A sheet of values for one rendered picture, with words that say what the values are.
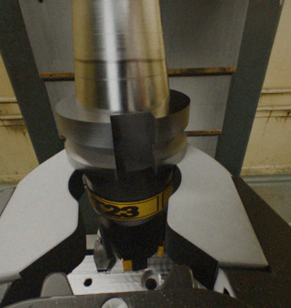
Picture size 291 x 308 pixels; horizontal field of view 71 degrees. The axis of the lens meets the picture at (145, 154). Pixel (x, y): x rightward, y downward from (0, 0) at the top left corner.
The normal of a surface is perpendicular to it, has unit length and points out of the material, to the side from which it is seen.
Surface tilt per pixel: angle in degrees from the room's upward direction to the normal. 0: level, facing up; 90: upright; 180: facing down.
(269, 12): 90
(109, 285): 0
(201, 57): 88
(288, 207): 0
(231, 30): 90
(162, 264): 0
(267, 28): 90
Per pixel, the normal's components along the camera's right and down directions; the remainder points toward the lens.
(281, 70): 0.02, 0.51
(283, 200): -0.03, -0.86
